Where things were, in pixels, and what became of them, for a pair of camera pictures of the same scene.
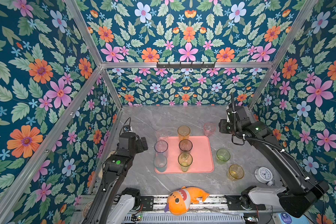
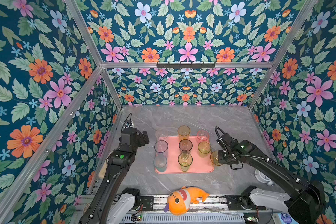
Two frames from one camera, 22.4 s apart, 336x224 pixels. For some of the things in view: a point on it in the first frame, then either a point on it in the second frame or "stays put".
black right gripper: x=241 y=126 → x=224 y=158
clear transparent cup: x=162 y=134 stays put
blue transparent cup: x=161 y=146 stays put
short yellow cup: x=235 y=172 → x=214 y=158
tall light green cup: x=185 y=159 stays put
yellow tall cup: x=183 y=132 stays put
